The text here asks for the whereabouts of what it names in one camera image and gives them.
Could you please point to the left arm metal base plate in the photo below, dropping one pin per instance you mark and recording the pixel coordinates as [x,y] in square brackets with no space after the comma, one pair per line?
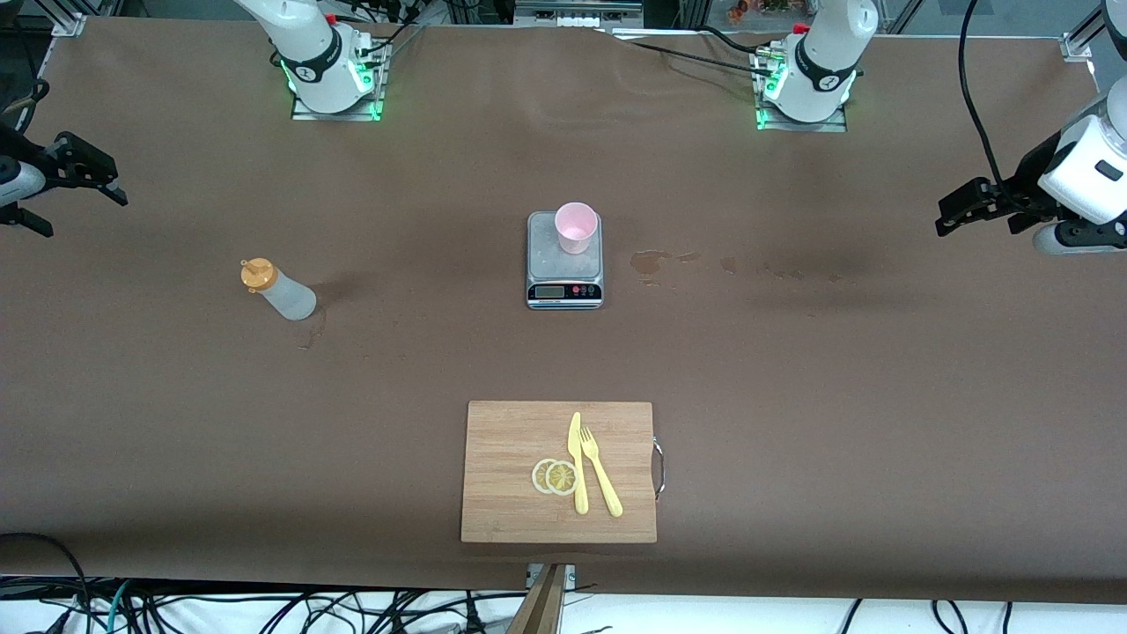
[801,127]

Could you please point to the silver digital kitchen scale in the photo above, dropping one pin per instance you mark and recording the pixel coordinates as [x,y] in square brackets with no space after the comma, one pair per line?
[563,291]

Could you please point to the pink plastic cup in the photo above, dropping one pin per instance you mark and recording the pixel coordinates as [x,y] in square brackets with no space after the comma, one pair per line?
[577,231]

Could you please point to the white power strip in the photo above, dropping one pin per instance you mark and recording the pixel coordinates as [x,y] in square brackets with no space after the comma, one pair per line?
[577,18]

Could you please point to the wooden post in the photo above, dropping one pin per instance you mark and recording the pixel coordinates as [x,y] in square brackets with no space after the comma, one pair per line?
[541,608]

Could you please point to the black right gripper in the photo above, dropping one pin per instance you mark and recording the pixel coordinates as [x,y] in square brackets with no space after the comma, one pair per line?
[55,165]

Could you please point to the metal table edge bracket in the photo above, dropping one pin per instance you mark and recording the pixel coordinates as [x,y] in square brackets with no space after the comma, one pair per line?
[572,574]

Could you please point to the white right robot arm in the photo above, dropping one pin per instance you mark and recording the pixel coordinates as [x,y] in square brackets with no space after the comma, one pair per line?
[304,44]

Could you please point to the yellow plastic fork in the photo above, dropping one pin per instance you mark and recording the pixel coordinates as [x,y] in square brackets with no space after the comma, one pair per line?
[603,480]

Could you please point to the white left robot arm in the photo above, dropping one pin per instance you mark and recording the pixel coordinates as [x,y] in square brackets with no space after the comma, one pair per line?
[828,62]

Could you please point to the lemon slice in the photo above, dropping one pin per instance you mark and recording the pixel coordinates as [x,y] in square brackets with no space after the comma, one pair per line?
[538,476]
[562,478]

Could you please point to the clear squeeze bottle orange cap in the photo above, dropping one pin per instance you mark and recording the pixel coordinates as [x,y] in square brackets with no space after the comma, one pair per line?
[290,299]

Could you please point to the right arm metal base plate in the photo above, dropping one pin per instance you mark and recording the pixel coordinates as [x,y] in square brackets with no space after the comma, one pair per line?
[335,115]

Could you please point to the yellow plastic knife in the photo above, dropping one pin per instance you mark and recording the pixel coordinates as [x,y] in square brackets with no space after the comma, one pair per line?
[578,475]

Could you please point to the wooden cutting board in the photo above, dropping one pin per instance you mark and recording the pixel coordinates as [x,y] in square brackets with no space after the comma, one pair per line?
[502,493]

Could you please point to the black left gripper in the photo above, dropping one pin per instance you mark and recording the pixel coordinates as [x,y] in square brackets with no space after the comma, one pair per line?
[1021,184]

